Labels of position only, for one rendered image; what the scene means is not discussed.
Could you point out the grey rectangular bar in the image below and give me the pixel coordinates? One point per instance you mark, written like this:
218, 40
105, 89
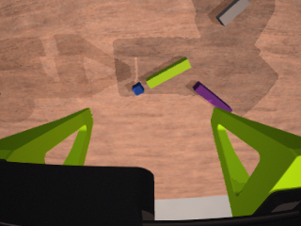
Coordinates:
231, 11

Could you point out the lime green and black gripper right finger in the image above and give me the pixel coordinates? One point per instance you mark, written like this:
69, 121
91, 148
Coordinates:
279, 167

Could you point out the purple rod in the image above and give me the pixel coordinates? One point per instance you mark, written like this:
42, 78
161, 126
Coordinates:
210, 96

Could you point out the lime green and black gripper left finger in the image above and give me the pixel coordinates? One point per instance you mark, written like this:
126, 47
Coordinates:
31, 146

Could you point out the small blue cube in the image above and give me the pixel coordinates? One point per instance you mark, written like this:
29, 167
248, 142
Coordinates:
138, 88

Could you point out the lime green rectangular bar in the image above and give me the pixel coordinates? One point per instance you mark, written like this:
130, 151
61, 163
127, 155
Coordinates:
168, 72

